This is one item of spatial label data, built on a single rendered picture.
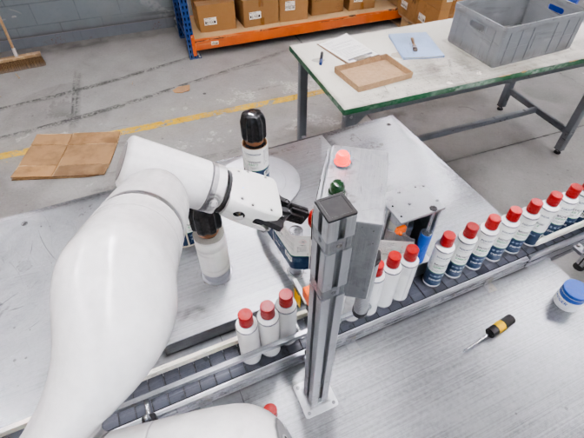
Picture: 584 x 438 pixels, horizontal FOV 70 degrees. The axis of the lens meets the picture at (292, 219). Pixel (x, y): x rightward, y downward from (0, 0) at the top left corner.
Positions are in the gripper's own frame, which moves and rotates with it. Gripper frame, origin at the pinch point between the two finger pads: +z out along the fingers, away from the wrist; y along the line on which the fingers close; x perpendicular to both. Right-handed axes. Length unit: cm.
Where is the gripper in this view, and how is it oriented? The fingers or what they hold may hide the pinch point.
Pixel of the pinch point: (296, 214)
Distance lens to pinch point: 78.2
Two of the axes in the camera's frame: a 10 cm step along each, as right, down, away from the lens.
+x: -5.2, 6.4, 5.7
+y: -1.7, -7.3, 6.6
